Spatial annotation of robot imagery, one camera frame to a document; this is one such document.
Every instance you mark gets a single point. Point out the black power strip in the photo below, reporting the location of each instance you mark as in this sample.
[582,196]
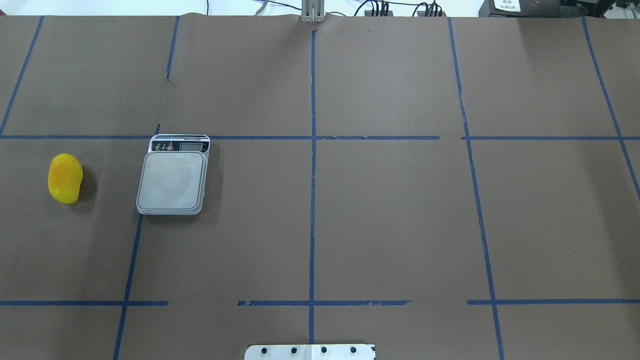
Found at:
[379,9]
[428,10]

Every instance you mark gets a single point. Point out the black power strip left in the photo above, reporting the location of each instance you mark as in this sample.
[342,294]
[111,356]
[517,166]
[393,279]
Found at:
[379,9]

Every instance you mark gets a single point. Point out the aluminium profile post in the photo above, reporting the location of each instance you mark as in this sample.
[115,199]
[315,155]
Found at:
[313,11]

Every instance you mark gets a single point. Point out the black power strip right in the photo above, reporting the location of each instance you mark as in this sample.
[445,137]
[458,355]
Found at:
[428,10]

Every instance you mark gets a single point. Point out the black box with label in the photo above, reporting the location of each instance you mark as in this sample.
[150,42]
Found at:
[520,9]

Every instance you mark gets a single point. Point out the yellow mango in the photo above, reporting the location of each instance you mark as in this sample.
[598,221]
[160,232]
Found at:
[65,178]

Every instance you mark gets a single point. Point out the silver digital kitchen scale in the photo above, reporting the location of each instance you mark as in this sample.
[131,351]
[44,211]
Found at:
[173,175]

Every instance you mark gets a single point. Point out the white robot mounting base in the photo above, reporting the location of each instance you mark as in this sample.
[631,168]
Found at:
[338,351]

